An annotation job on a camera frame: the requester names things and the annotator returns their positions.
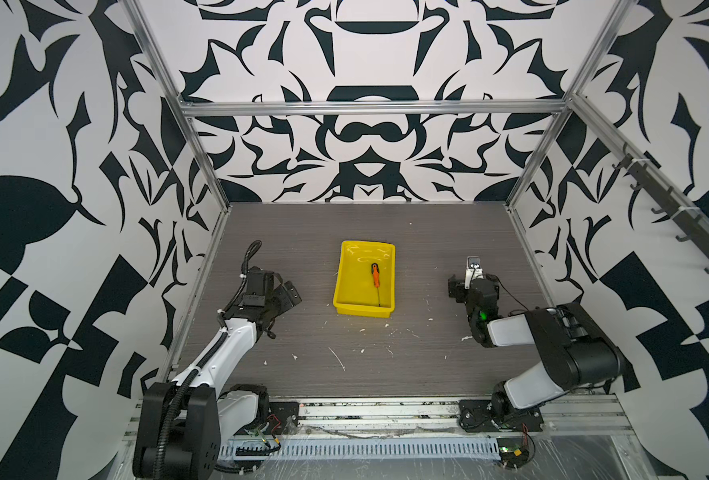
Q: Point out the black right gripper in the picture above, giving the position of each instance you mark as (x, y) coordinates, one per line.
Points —
(458, 286)

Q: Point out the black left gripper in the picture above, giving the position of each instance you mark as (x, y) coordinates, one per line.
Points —
(284, 301)

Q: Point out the orange and black screwdriver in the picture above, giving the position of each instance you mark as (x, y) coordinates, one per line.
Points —
(376, 275)

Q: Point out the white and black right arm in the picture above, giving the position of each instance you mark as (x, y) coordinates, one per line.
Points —
(574, 353)

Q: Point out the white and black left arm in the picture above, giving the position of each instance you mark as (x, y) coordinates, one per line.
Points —
(185, 421)

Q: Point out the yellow plastic bin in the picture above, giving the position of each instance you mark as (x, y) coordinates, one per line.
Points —
(355, 294)

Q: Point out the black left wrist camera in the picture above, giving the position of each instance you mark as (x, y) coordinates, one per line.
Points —
(259, 289)

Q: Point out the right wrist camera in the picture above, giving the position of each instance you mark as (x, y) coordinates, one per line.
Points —
(473, 270)

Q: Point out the white slotted cable duct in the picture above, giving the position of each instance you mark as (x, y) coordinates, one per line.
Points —
(296, 449)

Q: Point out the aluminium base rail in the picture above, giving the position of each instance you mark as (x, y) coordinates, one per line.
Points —
(584, 414)

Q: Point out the aluminium top frame bar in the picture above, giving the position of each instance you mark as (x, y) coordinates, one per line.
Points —
(381, 107)

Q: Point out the aluminium right corner post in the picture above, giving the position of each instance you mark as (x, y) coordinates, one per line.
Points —
(600, 47)

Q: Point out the aluminium corner frame post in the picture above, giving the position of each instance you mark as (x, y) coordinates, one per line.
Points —
(143, 34)

